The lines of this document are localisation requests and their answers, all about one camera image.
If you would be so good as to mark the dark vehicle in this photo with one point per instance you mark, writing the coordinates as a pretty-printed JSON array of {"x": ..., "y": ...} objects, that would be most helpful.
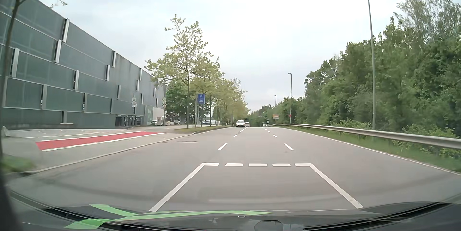
[{"x": 247, "y": 123}]

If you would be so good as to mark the blue parking sign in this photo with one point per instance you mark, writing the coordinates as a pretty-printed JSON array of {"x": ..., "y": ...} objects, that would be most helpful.
[{"x": 201, "y": 99}]

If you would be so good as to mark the white parked car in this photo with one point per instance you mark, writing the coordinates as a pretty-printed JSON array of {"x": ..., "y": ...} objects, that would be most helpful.
[{"x": 207, "y": 122}]

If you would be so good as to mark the grass verge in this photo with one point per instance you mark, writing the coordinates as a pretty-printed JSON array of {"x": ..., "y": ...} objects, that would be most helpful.
[
  {"x": 396, "y": 150},
  {"x": 201, "y": 129}
]

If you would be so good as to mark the row of trees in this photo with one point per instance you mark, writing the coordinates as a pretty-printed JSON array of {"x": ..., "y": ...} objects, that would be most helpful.
[{"x": 194, "y": 76}]

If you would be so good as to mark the orange road sign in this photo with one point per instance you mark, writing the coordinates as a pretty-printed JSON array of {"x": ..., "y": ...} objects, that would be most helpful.
[{"x": 275, "y": 116}]

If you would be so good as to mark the grey asphalt road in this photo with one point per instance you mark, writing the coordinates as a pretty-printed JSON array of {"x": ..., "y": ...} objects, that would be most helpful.
[{"x": 252, "y": 180}]

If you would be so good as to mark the road markings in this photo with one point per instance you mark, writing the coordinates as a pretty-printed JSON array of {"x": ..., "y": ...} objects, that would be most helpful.
[{"x": 180, "y": 186}]

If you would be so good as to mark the car's own bonnet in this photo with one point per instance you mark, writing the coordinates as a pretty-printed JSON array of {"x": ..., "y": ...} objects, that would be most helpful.
[{"x": 230, "y": 220}]

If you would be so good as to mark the grey pavement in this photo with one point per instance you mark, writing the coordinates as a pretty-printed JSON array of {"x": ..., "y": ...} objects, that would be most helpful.
[{"x": 108, "y": 152}]

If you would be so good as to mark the red cycle path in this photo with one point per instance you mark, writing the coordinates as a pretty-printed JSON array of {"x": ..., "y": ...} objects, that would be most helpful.
[{"x": 86, "y": 140}]

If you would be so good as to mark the wood of green trees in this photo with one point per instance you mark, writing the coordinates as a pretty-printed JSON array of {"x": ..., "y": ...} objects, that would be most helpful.
[{"x": 396, "y": 87}]

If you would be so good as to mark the large grey panelled building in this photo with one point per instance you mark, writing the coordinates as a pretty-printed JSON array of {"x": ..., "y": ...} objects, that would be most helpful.
[{"x": 54, "y": 80}]

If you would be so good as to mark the thin tree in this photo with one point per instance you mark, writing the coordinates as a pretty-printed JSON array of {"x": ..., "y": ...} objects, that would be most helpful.
[{"x": 14, "y": 44}]

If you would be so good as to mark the round road signs on post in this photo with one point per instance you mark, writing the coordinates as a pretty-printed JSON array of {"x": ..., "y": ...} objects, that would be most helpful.
[
  {"x": 164, "y": 105},
  {"x": 134, "y": 107}
]

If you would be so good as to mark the tall grey lamp post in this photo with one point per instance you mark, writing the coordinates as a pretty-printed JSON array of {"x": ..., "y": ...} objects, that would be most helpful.
[{"x": 372, "y": 62}]

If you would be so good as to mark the grey metal guard rail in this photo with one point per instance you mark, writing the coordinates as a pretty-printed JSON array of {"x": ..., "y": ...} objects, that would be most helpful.
[{"x": 396, "y": 136}]

